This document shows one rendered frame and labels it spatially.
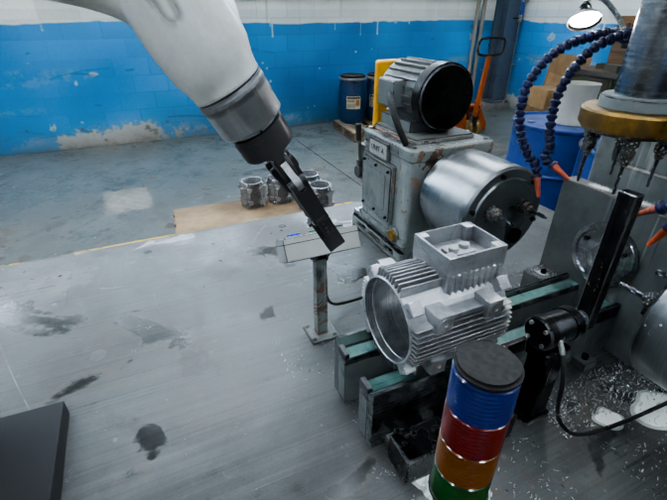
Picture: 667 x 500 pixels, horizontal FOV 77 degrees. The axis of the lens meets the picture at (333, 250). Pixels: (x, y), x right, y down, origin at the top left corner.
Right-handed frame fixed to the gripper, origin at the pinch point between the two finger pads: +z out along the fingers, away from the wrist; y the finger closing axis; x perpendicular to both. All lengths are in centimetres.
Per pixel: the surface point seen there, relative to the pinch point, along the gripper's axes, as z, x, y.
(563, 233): 46, -47, 6
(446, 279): 14.5, -10.9, -10.5
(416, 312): 13.2, -3.5, -13.2
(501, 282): 21.5, -18.8, -12.3
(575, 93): 117, -177, 130
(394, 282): 11.6, -4.0, -6.9
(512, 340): 38.7, -17.0, -12.1
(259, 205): 112, 16, 244
